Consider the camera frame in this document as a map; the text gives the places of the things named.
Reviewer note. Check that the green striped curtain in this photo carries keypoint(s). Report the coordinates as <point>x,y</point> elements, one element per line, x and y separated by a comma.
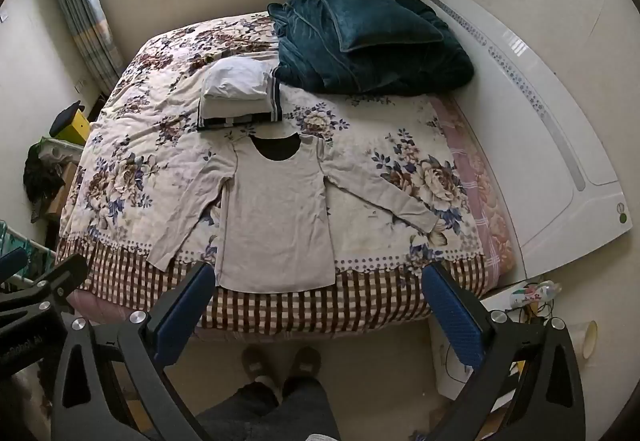
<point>85,11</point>

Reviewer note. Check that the floral fleece blanket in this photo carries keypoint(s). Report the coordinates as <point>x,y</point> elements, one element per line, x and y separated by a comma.
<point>150,121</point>

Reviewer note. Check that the person's dark trouser legs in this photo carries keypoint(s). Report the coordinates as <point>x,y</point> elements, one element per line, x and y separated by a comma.
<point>280,411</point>

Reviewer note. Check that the cream paper cup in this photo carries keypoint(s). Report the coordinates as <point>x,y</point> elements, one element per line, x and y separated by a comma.
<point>586,338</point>

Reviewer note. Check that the cardboard box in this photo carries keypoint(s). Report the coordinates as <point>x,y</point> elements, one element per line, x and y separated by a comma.
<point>62,191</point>

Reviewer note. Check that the pink checked bed sheet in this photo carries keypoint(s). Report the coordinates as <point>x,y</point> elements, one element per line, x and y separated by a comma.
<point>482,201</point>

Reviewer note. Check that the green drying rack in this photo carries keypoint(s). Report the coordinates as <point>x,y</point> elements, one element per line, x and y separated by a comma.
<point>22,241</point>

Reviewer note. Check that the white bed headboard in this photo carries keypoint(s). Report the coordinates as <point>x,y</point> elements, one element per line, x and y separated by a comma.
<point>540,121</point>

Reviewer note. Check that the clear plastic bottle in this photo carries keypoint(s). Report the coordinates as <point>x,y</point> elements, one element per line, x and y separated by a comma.
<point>535,293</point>

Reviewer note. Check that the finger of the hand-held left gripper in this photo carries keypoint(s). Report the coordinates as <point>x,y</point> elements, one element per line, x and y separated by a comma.
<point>55,278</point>
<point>11,261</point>

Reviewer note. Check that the yellow box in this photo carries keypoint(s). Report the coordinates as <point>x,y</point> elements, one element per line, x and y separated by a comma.
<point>72,131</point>

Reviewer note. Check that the brown slipper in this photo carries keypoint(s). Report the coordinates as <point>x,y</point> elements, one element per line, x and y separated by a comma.
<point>306,362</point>

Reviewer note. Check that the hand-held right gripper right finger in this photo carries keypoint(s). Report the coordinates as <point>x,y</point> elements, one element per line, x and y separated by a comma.
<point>452,321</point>

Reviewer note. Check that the dark teal pillow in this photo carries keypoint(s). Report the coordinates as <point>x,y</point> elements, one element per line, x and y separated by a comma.
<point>375,21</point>

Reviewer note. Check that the pile of dark clothes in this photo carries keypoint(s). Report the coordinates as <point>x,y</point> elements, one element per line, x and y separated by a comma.
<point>42,176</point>

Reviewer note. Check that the dark teal quilt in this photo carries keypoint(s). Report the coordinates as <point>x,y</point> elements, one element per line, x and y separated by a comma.
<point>380,66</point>

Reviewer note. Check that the white nightstand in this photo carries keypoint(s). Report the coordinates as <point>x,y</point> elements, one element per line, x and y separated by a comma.
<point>450,371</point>

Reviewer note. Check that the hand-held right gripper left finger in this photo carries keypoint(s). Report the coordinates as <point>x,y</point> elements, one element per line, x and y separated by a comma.
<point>184,316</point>

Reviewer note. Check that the grey long-sleeve shirt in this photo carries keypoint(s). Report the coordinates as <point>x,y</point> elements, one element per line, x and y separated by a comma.
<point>275,221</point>

